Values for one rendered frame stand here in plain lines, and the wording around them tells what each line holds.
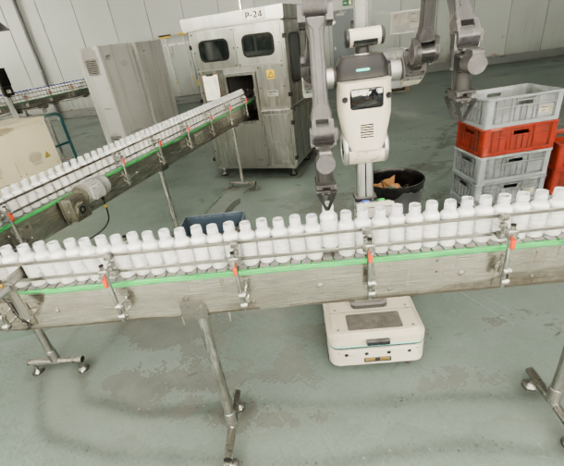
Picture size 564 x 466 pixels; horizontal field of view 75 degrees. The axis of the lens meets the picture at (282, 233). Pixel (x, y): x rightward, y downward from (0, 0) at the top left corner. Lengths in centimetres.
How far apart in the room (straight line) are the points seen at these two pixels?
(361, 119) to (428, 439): 150
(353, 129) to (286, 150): 324
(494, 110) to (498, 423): 215
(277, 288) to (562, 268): 100
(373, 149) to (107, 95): 584
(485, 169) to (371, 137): 177
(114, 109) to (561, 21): 1325
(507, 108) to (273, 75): 262
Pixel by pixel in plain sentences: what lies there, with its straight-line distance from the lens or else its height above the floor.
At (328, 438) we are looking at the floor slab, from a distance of 204.
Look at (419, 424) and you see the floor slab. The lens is 211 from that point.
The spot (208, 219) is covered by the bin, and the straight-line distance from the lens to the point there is 196.
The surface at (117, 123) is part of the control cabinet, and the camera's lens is 720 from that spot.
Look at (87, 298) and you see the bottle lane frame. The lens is 158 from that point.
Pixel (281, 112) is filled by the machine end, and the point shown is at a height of 86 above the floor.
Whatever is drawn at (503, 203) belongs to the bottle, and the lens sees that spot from 143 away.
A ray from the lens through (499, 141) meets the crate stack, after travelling 341.
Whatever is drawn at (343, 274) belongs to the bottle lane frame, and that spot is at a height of 95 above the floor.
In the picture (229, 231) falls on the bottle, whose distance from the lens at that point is 130.
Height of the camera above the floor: 172
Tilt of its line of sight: 28 degrees down
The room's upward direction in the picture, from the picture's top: 8 degrees counter-clockwise
